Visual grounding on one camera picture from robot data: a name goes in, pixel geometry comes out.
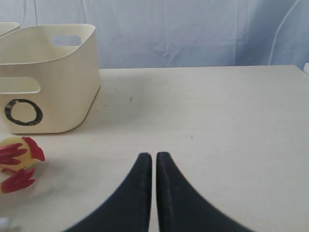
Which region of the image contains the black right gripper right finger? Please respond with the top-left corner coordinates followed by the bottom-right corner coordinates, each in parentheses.
top-left (156, 152), bottom-right (250, 232)

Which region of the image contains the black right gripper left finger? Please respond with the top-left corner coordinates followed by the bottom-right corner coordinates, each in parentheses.
top-left (67, 153), bottom-right (152, 232)

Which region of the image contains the headless rubber chicken body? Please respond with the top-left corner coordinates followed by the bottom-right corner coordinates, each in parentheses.
top-left (0, 143), bottom-right (35, 195)

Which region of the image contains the cream bin marked O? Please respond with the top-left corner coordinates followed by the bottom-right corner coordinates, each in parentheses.
top-left (0, 24), bottom-right (101, 134)

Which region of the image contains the blue backdrop curtain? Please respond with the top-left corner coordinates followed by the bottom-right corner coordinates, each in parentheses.
top-left (0, 0), bottom-right (309, 68)

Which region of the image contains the cream bin marked X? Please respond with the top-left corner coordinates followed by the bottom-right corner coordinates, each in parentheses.
top-left (0, 22), bottom-right (20, 37)

